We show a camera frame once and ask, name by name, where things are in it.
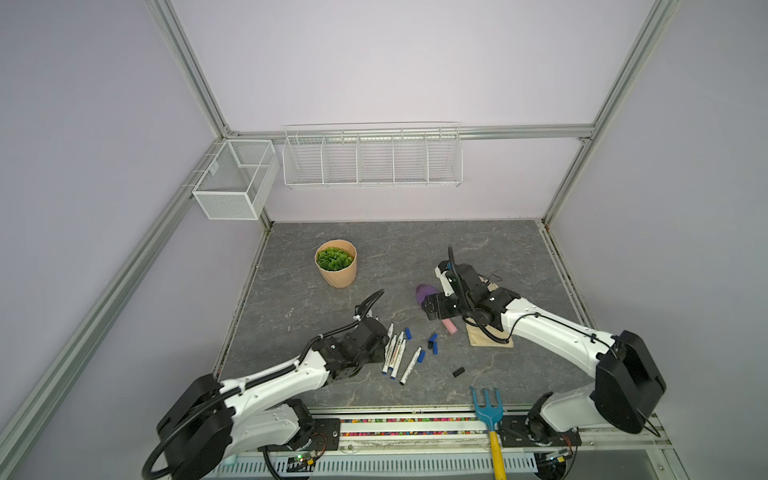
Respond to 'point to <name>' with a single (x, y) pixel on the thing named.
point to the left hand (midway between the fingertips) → (379, 348)
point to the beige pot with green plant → (337, 261)
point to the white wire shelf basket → (378, 155)
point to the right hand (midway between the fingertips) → (435, 303)
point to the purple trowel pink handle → (424, 290)
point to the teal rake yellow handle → (493, 415)
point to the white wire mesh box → (238, 181)
